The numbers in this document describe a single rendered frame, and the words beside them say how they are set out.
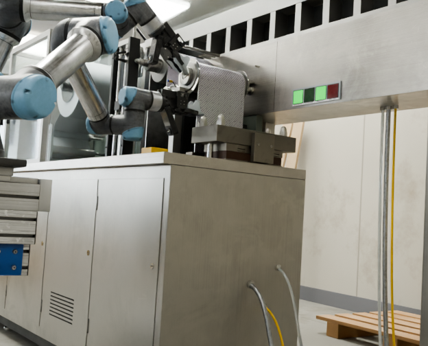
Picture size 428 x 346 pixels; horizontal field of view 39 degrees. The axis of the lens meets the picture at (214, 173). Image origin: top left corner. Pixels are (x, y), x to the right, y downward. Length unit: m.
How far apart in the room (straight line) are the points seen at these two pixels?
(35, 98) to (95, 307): 1.05
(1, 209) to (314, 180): 3.99
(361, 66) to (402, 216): 2.57
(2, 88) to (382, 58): 1.25
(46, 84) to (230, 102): 1.03
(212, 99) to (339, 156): 2.87
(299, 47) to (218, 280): 0.98
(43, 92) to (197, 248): 0.77
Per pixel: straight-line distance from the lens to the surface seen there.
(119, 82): 2.70
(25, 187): 1.70
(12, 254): 1.74
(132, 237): 2.16
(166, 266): 1.98
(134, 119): 2.18
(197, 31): 3.07
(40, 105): 1.62
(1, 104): 1.64
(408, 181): 4.65
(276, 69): 2.53
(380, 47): 2.19
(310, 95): 2.35
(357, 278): 4.97
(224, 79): 2.47
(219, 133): 2.17
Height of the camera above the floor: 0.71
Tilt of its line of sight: 4 degrees up
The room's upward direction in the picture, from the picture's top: 4 degrees clockwise
